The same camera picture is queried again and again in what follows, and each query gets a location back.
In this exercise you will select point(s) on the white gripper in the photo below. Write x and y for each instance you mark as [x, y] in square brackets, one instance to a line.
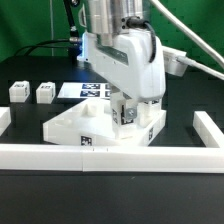
[126, 66]

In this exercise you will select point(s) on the white square tabletop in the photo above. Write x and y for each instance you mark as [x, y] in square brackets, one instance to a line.
[89, 123]

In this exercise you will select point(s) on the white AprilTag base sheet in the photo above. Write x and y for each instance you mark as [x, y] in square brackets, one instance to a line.
[77, 90]

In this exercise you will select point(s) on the white U-shaped fence obstacle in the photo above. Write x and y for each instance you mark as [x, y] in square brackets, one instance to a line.
[111, 159]

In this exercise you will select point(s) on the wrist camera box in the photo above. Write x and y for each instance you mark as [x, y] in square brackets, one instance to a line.
[172, 65]

